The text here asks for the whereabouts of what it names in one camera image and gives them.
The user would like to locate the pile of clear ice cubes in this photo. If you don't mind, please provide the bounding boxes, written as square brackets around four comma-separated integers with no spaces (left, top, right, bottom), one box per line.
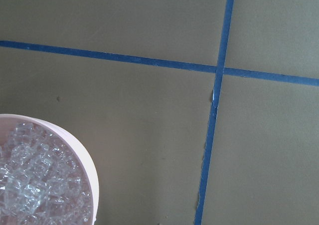
[0,121,93,225]

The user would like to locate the pink plastic bowl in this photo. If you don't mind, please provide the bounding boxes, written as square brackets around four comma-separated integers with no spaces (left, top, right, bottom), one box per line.
[0,114,100,225]

